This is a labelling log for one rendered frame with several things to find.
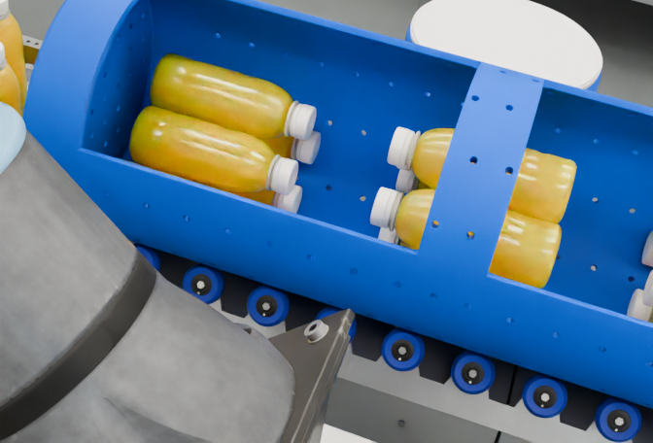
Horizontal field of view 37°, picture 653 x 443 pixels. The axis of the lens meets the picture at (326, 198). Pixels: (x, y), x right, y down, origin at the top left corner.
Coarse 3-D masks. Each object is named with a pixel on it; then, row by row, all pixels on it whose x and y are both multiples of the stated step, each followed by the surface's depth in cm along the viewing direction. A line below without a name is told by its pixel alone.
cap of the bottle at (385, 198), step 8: (384, 192) 95; (392, 192) 96; (376, 200) 95; (384, 200) 95; (392, 200) 95; (376, 208) 95; (384, 208) 94; (376, 216) 95; (384, 216) 95; (376, 224) 96; (384, 224) 95
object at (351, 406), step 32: (160, 256) 111; (224, 288) 109; (256, 288) 109; (288, 320) 106; (448, 352) 106; (352, 384) 104; (512, 384) 104; (352, 416) 105; (384, 416) 104; (416, 416) 103; (448, 416) 102; (576, 416) 101
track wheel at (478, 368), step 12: (456, 360) 99; (468, 360) 98; (480, 360) 98; (456, 372) 99; (468, 372) 98; (480, 372) 98; (492, 372) 98; (456, 384) 99; (468, 384) 98; (480, 384) 98
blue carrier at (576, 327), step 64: (128, 0) 95; (192, 0) 108; (256, 0) 101; (64, 64) 92; (128, 64) 112; (256, 64) 114; (320, 64) 111; (384, 64) 107; (448, 64) 102; (64, 128) 92; (128, 128) 118; (320, 128) 115; (384, 128) 113; (512, 128) 87; (576, 128) 105; (640, 128) 101; (128, 192) 93; (192, 192) 91; (320, 192) 115; (448, 192) 86; (576, 192) 110; (640, 192) 108; (192, 256) 99; (256, 256) 94; (320, 256) 90; (384, 256) 88; (448, 256) 86; (576, 256) 110; (640, 256) 109; (384, 320) 96; (448, 320) 91; (512, 320) 88; (576, 320) 86; (640, 320) 84; (576, 384) 95; (640, 384) 88
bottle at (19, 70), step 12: (0, 24) 122; (12, 24) 123; (0, 36) 122; (12, 36) 123; (12, 48) 124; (12, 60) 125; (24, 60) 128; (24, 72) 128; (24, 84) 129; (24, 96) 130
